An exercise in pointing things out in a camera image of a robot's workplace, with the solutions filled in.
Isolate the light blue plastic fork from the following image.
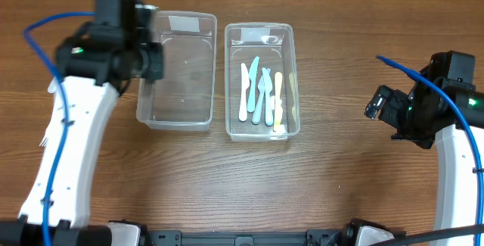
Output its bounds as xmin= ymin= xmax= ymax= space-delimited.
xmin=48 ymin=79 xmax=57 ymax=94

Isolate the left blue cable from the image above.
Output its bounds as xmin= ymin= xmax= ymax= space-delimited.
xmin=23 ymin=11 xmax=95 ymax=246

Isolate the white plastic knife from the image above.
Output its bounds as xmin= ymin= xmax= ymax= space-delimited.
xmin=238 ymin=63 xmax=250 ymax=122
xmin=262 ymin=67 xmax=274 ymax=126

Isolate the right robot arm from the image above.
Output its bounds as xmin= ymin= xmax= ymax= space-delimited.
xmin=365 ymin=51 xmax=483 ymax=245

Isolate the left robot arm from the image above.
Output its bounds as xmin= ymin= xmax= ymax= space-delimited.
xmin=1 ymin=0 xmax=163 ymax=245

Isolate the blue cable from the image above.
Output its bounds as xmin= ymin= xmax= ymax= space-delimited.
xmin=375 ymin=54 xmax=484 ymax=226
xmin=23 ymin=11 xmax=95 ymax=246

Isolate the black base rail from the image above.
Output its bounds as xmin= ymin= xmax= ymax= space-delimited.
xmin=109 ymin=219 xmax=408 ymax=246

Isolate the light blue plastic knife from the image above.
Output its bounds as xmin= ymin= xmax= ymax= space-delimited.
xmin=251 ymin=67 xmax=271 ymax=125

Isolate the right clear plastic container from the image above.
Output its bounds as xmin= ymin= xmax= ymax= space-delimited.
xmin=225 ymin=23 xmax=300 ymax=142

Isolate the yellow plastic knife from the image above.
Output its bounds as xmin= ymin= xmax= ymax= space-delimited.
xmin=274 ymin=72 xmax=283 ymax=132

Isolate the black corrugated hose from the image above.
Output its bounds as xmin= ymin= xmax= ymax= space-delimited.
xmin=377 ymin=223 xmax=484 ymax=246

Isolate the right blue cable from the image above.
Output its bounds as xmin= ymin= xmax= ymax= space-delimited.
xmin=375 ymin=54 xmax=484 ymax=226

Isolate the white plastic fork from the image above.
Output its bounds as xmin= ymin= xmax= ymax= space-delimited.
xmin=39 ymin=136 xmax=48 ymax=147

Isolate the left clear plastic container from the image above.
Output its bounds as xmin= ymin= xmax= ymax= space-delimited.
xmin=136 ymin=11 xmax=217 ymax=132

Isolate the clear plastic container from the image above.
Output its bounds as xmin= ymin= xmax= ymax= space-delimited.
xmin=225 ymin=23 xmax=300 ymax=142
xmin=136 ymin=11 xmax=217 ymax=132

